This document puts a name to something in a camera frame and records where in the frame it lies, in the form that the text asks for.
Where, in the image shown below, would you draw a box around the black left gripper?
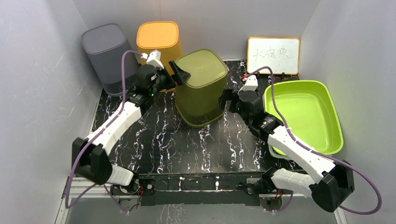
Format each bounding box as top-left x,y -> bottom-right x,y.
149,61 -> 190,96

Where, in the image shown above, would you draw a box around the olive green mesh bin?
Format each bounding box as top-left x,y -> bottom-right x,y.
175,49 -> 228,128

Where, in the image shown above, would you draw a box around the orange mesh bin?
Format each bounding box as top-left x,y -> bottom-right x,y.
136,21 -> 183,75

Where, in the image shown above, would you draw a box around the grey mesh bin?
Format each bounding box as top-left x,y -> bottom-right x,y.
81,23 -> 132,97

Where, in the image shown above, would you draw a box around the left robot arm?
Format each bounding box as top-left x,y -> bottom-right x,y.
72,61 -> 191,194

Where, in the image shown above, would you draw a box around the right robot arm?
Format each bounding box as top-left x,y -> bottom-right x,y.
219,89 -> 354,212

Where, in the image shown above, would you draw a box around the small whiteboard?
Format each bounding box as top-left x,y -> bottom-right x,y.
246,37 -> 300,75

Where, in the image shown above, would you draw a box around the lime green plastic tub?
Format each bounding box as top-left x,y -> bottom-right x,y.
264,80 -> 344,155

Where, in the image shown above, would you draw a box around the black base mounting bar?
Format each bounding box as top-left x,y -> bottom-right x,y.
136,173 -> 294,207

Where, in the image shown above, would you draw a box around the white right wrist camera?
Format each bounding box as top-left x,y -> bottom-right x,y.
238,75 -> 258,93

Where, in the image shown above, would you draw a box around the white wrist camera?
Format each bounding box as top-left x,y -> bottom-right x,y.
238,75 -> 258,93
141,49 -> 164,70

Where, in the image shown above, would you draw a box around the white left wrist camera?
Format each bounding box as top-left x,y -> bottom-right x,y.
141,49 -> 164,70

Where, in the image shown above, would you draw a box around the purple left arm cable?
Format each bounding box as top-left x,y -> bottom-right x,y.
64,50 -> 144,214

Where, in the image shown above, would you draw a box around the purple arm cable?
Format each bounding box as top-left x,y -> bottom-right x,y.
64,50 -> 144,214
244,66 -> 382,216

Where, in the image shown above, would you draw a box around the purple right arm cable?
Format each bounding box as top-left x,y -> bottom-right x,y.
244,66 -> 382,216

